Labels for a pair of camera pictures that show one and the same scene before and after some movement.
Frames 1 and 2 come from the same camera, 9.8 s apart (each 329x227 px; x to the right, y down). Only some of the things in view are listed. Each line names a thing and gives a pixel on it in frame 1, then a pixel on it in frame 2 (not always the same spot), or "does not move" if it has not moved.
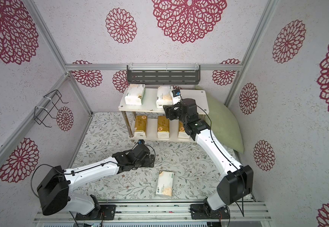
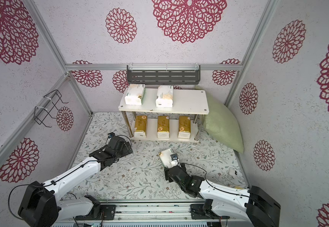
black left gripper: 147,161 to 125,152
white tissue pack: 164,96 does not move
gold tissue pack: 163,127 does not move
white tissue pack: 135,94 does not move
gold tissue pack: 182,133 does not move
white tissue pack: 165,183 to 165,155
